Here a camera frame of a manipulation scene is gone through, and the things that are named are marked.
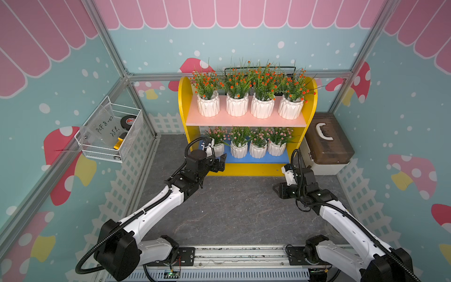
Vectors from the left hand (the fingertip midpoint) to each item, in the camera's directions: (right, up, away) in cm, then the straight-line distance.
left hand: (216, 155), depth 80 cm
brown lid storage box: (+57, +3, +13) cm, 59 cm away
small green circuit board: (-17, -50, -8) cm, 53 cm away
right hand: (+28, -15, +3) cm, 32 cm away
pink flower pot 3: (+20, +4, +7) cm, 22 cm away
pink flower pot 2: (+11, +9, +1) cm, 14 cm away
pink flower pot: (+2, +8, +1) cm, 9 cm away
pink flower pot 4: (+29, +8, +3) cm, 30 cm away
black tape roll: (-41, +16, 0) cm, 44 cm away
